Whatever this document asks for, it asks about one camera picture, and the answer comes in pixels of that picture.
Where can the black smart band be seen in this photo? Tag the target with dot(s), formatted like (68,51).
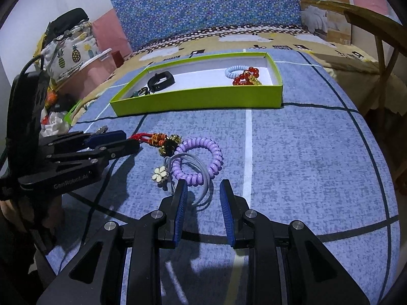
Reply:
(160,81)

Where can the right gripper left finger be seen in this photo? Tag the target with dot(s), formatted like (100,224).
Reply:
(174,208)

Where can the black bag on top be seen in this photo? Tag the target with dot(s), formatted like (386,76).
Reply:
(65,22)

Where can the wooden chair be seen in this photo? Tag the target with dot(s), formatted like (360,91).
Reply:
(385,107)

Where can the blue patterned headboard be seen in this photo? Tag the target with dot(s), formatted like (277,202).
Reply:
(147,21)

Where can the tan sheep print bedsheet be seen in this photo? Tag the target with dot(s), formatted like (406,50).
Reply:
(353,68)

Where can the blue checked blanket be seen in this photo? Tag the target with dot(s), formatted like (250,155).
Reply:
(314,160)

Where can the pineapple print bag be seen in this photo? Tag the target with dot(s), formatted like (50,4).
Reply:
(66,53)

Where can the gold black flower charm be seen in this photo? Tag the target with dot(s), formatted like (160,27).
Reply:
(169,145)

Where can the green white shallow box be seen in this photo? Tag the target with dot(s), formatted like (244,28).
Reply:
(200,83)

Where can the cardboard quilt box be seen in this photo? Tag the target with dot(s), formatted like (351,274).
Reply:
(329,25)

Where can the pink storage bin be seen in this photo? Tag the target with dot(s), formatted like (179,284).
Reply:
(89,76)

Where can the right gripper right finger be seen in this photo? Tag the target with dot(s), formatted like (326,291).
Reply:
(233,209)

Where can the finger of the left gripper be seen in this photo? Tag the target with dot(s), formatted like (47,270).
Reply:
(105,136)
(111,150)

